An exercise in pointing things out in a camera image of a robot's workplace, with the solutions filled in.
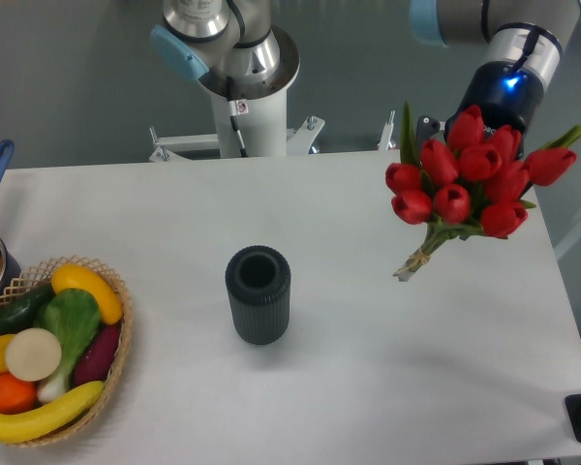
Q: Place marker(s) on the metal table clamp bracket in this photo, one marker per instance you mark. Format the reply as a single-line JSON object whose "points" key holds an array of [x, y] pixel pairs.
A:
{"points": [[300, 141]]}

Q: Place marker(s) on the green bok choy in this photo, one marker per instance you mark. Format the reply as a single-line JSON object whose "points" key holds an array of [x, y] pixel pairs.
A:
{"points": [[73, 317]]}

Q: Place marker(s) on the yellow banana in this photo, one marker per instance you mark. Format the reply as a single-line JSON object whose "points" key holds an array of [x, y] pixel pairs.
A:
{"points": [[34, 424]]}

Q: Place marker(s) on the beige round radish slice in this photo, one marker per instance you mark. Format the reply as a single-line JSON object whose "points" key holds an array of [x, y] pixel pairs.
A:
{"points": [[33, 354]]}

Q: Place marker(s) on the red tulip bouquet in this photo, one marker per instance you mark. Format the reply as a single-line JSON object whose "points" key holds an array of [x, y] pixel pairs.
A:
{"points": [[469, 183]]}

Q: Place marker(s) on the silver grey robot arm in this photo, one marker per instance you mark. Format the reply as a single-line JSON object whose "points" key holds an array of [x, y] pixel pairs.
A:
{"points": [[195, 36]]}

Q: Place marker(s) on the yellow squash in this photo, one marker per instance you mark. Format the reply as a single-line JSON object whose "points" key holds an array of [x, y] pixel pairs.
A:
{"points": [[76, 276]]}

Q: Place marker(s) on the dark grey ribbed vase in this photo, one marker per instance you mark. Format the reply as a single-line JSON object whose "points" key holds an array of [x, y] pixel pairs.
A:
{"points": [[258, 282]]}

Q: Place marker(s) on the woven wicker basket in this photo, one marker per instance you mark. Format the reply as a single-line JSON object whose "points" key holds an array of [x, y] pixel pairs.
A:
{"points": [[37, 275]]}

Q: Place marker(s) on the green cucumber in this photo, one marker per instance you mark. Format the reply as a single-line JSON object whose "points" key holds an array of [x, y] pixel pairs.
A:
{"points": [[21, 313]]}

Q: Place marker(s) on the purple sweet potato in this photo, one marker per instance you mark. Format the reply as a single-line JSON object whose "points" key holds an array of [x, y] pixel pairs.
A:
{"points": [[98, 358]]}

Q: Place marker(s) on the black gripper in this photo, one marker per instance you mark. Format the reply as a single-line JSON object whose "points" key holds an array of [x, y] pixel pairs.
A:
{"points": [[504, 96]]}

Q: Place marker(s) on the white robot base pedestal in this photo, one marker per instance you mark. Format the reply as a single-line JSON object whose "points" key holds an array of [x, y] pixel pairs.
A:
{"points": [[248, 94]]}

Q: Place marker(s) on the orange fruit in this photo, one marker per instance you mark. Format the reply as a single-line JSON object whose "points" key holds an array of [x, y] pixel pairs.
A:
{"points": [[16, 396]]}

